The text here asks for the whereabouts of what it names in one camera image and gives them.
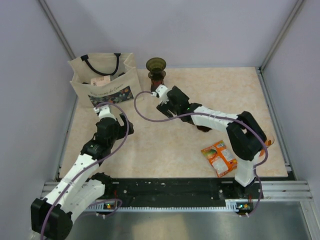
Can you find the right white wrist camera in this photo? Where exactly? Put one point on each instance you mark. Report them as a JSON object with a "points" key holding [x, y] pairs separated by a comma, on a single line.
{"points": [[161, 93]]}

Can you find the olive green coffee dripper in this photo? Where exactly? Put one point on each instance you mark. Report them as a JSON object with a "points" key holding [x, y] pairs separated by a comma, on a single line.
{"points": [[156, 67]]}

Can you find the red glass coffee server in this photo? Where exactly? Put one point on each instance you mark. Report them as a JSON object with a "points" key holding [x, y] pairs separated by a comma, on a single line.
{"points": [[155, 83]]}

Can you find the beige canvas tote bag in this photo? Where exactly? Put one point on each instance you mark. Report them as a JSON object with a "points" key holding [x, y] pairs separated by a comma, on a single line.
{"points": [[121, 67]]}

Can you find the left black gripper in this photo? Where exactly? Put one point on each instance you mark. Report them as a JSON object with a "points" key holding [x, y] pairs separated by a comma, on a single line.
{"points": [[122, 128]]}

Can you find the brown coffee dripper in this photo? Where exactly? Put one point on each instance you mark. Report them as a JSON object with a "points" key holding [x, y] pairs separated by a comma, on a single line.
{"points": [[203, 128]]}

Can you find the box inside tote bag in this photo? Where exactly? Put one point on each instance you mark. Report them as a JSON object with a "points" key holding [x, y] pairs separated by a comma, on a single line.
{"points": [[100, 81]]}

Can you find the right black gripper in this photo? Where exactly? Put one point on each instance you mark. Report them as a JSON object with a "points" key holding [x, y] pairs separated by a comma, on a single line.
{"points": [[165, 108]]}

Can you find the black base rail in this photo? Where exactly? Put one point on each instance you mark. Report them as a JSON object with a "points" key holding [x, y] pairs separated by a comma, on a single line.
{"points": [[176, 192]]}

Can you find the orange snack packet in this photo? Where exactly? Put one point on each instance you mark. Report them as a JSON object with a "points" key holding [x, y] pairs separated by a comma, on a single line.
{"points": [[220, 158]]}

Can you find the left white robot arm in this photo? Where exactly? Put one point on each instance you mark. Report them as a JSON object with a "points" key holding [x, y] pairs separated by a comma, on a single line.
{"points": [[54, 215]]}

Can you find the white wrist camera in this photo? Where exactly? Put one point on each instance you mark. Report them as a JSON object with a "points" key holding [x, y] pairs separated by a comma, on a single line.
{"points": [[161, 93], [104, 112]]}

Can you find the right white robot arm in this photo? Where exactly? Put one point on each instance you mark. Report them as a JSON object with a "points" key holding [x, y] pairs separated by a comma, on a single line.
{"points": [[245, 134]]}

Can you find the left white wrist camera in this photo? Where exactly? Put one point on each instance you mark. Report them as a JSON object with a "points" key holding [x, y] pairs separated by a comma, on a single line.
{"points": [[104, 112]]}

